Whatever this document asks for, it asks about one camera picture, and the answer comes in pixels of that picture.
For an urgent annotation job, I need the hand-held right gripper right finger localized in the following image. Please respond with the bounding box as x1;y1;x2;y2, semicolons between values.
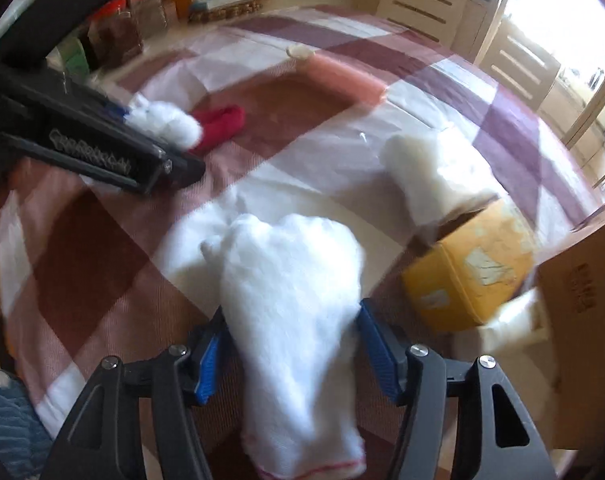
359;297;558;480

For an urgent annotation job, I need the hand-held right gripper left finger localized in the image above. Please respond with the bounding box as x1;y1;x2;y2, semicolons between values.
40;305;228;480

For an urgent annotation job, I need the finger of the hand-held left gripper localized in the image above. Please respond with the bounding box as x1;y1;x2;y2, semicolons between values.
57;85;133;131
132;130;206;196

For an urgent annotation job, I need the red sock with white cuff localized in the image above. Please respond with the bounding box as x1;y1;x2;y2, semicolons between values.
127;100;246;157

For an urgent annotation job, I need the yellow cartoon carton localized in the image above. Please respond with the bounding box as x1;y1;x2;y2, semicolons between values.
401;199;539;333

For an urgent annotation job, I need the pink hair roller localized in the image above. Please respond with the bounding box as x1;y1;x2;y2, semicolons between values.
286;44;389;107

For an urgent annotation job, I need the brown cardboard box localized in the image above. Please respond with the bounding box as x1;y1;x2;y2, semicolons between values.
535;207;605;453

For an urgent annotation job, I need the green plastic item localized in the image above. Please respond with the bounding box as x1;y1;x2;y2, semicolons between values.
60;40;90;78

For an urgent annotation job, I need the red-lidded jar with dark contents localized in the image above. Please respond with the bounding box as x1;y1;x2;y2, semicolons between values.
90;10;144;67

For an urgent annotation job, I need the clear bottle with red label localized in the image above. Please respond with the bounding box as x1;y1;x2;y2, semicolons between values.
127;0;176;41

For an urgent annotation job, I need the maroon white checked tablecloth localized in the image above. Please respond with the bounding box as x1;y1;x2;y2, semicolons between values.
0;5;605;480

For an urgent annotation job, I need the small white blue box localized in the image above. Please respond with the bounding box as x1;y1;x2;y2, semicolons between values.
190;0;249;12

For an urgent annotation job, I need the wooden beaded trivet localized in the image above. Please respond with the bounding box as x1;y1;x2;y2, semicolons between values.
188;0;263;25

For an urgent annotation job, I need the blue knitted clothing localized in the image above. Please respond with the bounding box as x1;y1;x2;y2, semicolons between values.
0;367;53;480

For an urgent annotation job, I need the cream display cabinet with drawers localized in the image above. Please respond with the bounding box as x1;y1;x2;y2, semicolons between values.
353;0;488;61

